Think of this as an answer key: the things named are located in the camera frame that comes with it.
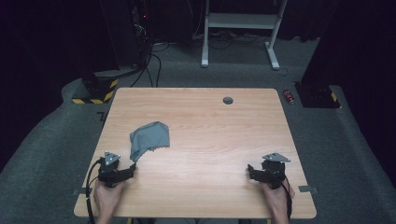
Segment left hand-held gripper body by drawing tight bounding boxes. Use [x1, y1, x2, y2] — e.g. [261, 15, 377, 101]
[97, 150, 125, 189]

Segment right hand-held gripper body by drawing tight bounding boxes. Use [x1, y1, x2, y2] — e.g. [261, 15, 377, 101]
[261, 151, 292, 190]

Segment grey cloth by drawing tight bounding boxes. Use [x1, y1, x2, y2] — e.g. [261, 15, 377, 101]
[129, 120, 171, 163]

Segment person's left hand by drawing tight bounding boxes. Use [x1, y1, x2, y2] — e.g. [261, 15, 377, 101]
[92, 179, 129, 218]

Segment person's right hand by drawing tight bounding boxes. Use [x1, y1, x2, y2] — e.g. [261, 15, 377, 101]
[259, 180, 296, 218]

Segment grey tape strip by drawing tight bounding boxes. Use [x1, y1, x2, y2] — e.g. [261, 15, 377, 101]
[298, 185, 319, 194]
[72, 187, 93, 196]

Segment red can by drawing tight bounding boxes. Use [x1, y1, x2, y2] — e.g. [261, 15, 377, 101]
[282, 89, 296, 105]

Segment black yellow striped stand base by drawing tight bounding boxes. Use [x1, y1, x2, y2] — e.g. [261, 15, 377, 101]
[71, 70, 120, 105]

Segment black stand base yellow mark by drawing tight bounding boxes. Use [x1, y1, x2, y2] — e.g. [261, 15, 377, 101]
[293, 81, 341, 109]

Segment black equipment tower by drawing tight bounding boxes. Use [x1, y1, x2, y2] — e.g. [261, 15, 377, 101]
[99, 0, 153, 69]

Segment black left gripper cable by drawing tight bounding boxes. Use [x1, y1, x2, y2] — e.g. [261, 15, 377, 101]
[85, 157, 106, 224]

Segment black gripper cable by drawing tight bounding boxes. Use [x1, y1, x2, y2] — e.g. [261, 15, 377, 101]
[279, 174, 294, 222]
[85, 157, 106, 224]

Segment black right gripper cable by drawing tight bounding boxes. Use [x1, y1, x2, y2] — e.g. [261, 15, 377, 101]
[279, 174, 294, 222]

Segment black floor cables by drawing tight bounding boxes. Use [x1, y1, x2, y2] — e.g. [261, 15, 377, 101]
[130, 43, 171, 89]

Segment white metal stand frame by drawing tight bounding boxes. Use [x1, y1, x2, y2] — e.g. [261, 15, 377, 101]
[201, 0, 289, 71]

